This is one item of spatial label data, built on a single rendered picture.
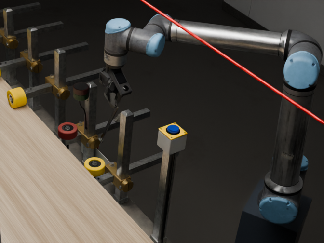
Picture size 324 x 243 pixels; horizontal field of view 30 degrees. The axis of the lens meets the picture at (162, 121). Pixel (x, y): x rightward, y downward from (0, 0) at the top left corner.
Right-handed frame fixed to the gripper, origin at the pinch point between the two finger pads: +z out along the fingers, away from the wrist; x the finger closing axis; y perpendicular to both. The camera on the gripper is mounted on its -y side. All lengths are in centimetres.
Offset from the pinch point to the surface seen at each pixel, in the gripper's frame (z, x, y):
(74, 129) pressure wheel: 11.2, 14.6, 6.8
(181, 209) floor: 102, -63, 16
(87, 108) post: 0.9, 9.6, 4.7
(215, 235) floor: 101, -67, -10
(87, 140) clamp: 15.4, 10.3, 2.9
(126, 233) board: 11, 28, -52
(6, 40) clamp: 7, 11, 79
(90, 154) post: 24.1, 8.0, 3.4
